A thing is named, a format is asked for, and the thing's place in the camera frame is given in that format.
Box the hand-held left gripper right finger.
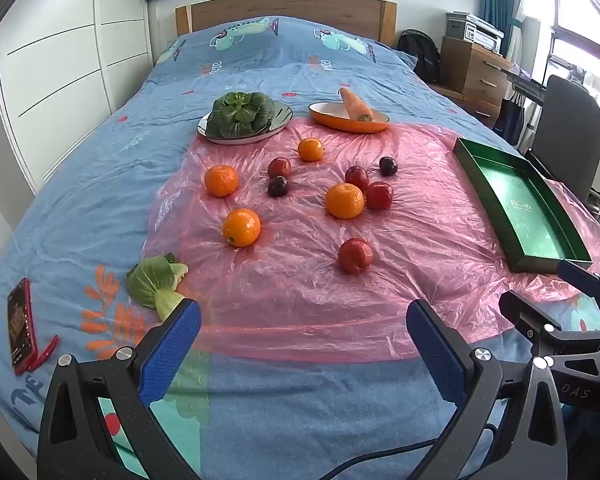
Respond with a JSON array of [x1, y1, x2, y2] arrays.
[[405, 298, 568, 480]]

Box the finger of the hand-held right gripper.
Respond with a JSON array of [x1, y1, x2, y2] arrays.
[[555, 259, 600, 332], [499, 290, 566, 358]]

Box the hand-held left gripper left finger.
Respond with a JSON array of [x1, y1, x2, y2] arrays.
[[36, 297, 202, 480]]

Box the green metal tray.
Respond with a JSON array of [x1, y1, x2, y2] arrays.
[[452, 136, 593, 275]]

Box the red apple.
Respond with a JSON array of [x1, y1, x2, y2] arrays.
[[365, 181, 394, 210], [337, 238, 375, 275]]

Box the orange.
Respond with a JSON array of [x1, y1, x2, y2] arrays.
[[325, 182, 366, 220], [297, 138, 325, 163], [222, 208, 262, 248], [203, 164, 240, 198]]

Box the light green bok choy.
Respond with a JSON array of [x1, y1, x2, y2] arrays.
[[125, 254, 190, 322]]

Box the pink plastic sheet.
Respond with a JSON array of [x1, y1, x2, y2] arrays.
[[142, 120, 600, 363]]

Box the red smartphone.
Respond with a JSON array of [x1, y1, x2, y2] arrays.
[[7, 278, 38, 376]]

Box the grey office chair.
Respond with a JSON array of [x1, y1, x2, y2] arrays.
[[525, 75, 600, 211]]

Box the dark blue tote bag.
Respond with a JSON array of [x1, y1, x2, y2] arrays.
[[492, 92, 526, 146]]

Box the grey desk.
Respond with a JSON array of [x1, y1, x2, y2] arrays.
[[502, 57, 600, 171]]

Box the window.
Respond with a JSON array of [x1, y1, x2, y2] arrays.
[[530, 0, 600, 111]]

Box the wooden drawer cabinet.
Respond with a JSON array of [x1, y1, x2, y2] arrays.
[[440, 35, 516, 128]]

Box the dark green bok choy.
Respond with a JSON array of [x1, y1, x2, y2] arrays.
[[205, 91, 277, 140]]

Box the orange oval dish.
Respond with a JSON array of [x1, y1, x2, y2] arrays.
[[308, 102, 391, 134]]

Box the white round plate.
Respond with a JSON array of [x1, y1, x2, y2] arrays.
[[197, 101, 294, 147]]

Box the carrot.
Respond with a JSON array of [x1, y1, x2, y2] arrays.
[[339, 87, 376, 123]]

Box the grey printer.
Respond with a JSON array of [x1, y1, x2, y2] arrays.
[[445, 11, 505, 52]]

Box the black backpack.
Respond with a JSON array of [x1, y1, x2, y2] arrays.
[[396, 29, 442, 85]]

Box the white wardrobe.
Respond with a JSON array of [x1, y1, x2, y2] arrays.
[[0, 0, 156, 196]]

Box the blue printed bedsheet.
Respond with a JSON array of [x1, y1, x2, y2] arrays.
[[0, 15, 600, 480]]

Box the wooden headboard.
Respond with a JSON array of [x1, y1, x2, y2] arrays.
[[175, 0, 397, 46]]

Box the black cable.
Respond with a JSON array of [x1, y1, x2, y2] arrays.
[[325, 425, 501, 480]]

